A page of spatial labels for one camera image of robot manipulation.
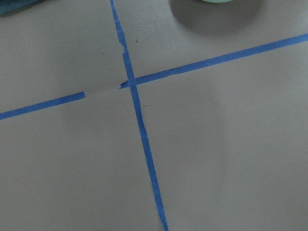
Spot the green bowl with ice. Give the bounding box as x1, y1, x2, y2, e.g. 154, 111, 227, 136
202, 0, 233, 4

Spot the grey folded cloth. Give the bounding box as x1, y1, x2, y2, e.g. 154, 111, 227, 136
0, 0, 40, 15

